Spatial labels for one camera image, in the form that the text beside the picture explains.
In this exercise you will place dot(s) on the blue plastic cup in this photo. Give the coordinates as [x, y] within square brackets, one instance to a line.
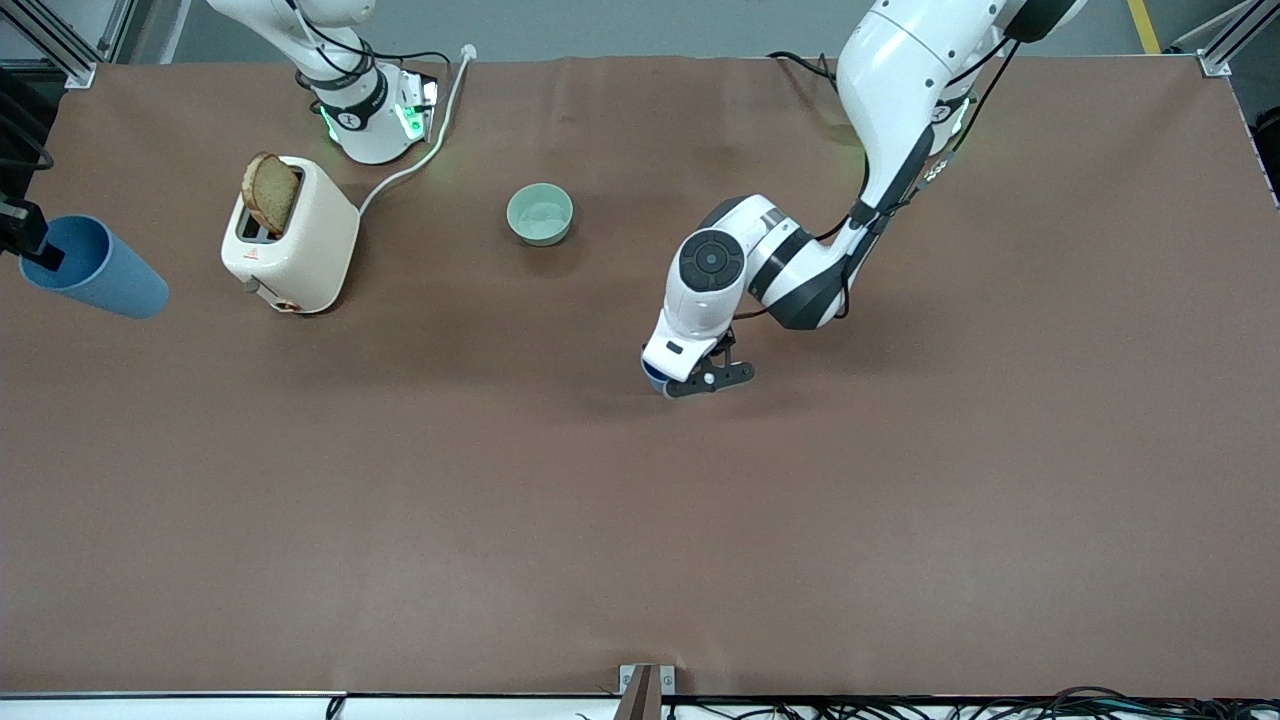
[110, 275]
[655, 383]

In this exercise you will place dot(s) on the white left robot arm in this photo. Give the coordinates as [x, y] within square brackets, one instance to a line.
[900, 80]

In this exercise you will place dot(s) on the brown bread slice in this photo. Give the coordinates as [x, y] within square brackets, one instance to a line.
[270, 195]

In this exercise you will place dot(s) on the green plastic bowl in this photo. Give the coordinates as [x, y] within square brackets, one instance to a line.
[540, 215]

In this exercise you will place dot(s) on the cream white toaster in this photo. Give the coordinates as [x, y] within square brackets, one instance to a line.
[310, 250]

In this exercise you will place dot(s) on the aluminium frame profile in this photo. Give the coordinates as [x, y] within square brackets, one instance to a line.
[1215, 62]
[75, 72]

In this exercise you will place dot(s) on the grey metal table bracket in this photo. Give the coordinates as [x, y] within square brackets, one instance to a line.
[645, 695]

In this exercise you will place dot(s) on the white table edge rail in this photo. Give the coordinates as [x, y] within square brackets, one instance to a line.
[150, 708]

